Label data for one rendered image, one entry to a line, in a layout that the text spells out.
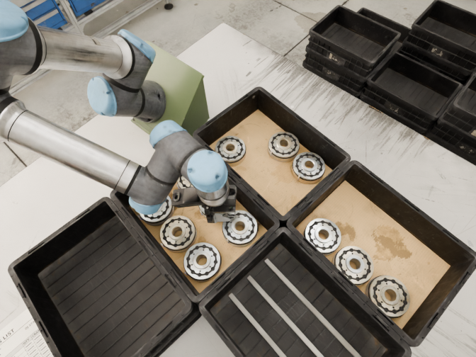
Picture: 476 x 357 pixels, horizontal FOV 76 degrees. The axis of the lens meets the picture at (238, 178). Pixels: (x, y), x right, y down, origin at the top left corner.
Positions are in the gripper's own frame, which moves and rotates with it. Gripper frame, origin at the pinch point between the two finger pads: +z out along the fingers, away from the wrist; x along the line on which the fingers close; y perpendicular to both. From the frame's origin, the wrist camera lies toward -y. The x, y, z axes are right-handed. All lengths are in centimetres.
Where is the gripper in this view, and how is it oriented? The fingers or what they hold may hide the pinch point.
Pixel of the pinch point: (213, 211)
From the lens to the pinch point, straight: 92.6
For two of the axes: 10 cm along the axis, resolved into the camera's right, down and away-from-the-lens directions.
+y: 10.0, 0.3, -0.4
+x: 0.4, -9.4, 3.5
